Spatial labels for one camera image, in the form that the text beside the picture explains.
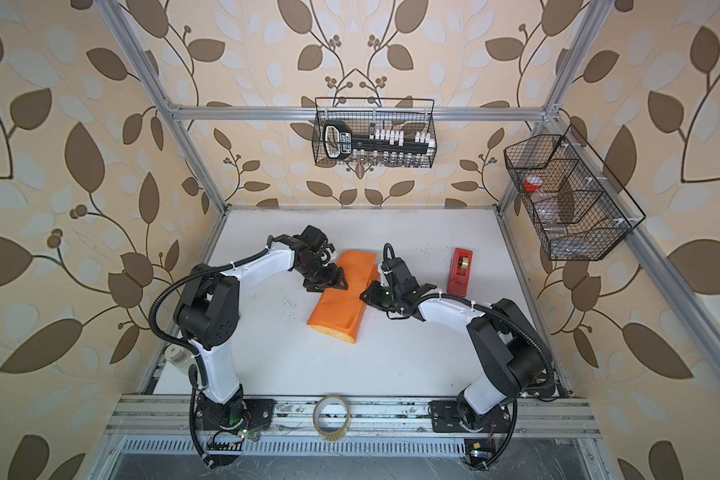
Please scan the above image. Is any red tape dispenser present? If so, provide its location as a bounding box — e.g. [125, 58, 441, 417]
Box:
[447, 248, 473, 297]

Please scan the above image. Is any black socket set rail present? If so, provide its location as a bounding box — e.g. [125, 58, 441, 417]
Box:
[316, 120, 437, 160]

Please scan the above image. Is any side black wire basket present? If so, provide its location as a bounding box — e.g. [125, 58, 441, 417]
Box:
[503, 126, 646, 261]

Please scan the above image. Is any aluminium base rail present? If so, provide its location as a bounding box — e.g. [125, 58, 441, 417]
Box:
[105, 395, 602, 439]

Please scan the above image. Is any back black wire basket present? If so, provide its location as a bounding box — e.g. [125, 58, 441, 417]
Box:
[311, 95, 438, 169]

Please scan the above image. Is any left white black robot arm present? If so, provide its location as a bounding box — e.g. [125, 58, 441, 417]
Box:
[148, 225, 348, 469]

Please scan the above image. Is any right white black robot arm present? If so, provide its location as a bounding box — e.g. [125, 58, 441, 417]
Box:
[360, 243, 556, 471]

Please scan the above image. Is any yellow orange wrapping paper sheet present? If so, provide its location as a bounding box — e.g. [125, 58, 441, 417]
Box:
[307, 251, 379, 344]

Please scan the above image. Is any black yellow tape measure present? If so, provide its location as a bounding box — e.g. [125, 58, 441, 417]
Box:
[529, 377, 557, 402]

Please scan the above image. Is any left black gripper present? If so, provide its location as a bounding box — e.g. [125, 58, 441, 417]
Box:
[298, 257, 353, 289]

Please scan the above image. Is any clear tape roll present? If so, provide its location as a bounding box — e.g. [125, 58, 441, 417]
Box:
[312, 394, 351, 442]

